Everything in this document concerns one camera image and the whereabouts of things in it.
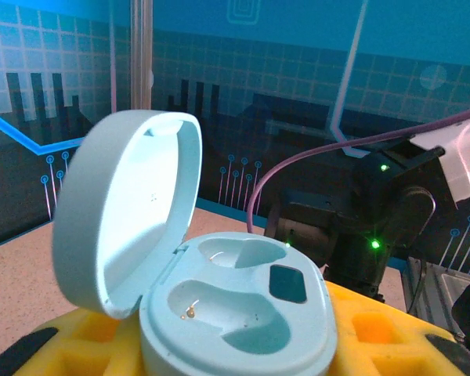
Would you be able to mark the blue earbud charging case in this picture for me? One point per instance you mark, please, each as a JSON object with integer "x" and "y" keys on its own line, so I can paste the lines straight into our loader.
{"x": 235, "y": 313}

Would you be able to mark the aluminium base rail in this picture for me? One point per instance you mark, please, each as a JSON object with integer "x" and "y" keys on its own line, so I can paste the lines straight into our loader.
{"x": 431, "y": 297}

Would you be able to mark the aluminium frame post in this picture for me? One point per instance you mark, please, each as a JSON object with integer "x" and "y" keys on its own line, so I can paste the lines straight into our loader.
{"x": 141, "y": 58}

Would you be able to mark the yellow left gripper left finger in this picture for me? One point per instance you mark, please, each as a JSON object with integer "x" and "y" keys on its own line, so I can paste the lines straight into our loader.
{"x": 82, "y": 348}

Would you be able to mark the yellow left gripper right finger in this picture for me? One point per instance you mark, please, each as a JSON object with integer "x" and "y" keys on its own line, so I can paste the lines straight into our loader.
{"x": 376, "y": 344}

